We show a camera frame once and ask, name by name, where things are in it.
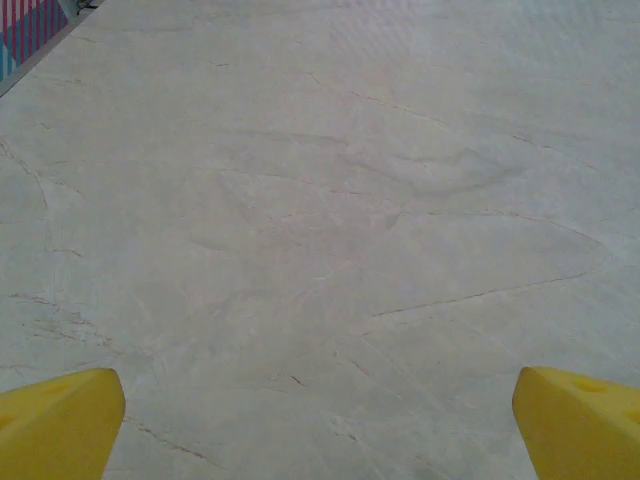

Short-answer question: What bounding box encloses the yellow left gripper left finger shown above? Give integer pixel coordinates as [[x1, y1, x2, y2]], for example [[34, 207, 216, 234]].
[[0, 367, 127, 480]]

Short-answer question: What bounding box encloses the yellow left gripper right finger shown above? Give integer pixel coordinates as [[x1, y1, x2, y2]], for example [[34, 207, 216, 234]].
[[511, 365, 640, 480]]

